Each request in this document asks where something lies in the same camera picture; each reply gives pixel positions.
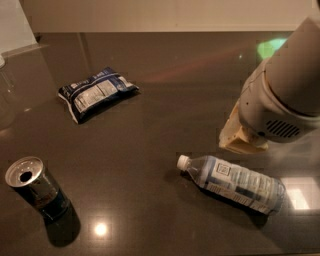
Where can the blue plastic water bottle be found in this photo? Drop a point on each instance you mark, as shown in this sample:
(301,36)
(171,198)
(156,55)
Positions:
(241,185)

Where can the blue chip bag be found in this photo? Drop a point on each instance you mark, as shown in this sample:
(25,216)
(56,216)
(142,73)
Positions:
(86,97)

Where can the dark open soda can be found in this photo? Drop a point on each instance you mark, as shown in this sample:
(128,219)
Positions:
(30,178)

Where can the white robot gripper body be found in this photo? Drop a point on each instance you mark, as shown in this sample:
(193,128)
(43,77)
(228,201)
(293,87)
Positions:
(263,111)

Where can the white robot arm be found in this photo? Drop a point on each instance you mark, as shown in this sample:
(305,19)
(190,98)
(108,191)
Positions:
(280,100)

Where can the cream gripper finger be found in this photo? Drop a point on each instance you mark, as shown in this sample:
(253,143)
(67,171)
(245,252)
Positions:
(238,139)
(233,119)

